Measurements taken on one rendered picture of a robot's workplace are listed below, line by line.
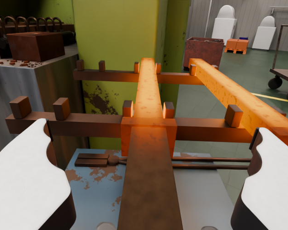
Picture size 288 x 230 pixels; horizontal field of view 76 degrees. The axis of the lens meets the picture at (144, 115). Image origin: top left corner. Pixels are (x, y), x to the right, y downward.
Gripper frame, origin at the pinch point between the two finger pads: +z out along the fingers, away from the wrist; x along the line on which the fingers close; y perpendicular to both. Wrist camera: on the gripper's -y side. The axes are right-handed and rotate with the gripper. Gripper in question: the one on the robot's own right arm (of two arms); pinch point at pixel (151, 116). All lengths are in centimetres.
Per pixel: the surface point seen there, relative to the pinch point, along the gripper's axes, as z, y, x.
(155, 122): 2.0, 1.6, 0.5
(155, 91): 10.7, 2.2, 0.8
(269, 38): 806, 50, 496
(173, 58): 90, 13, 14
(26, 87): 32.3, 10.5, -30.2
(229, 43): 725, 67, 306
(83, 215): 11.8, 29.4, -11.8
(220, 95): 14.1, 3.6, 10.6
